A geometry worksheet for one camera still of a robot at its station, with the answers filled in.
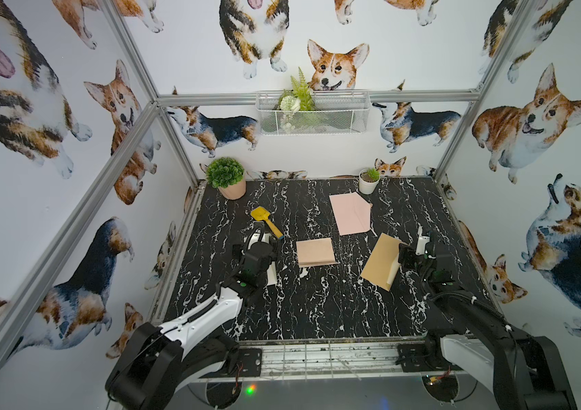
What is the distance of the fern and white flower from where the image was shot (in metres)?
0.81

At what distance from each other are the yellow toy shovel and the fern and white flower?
14.9 inches

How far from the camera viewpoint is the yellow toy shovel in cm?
105
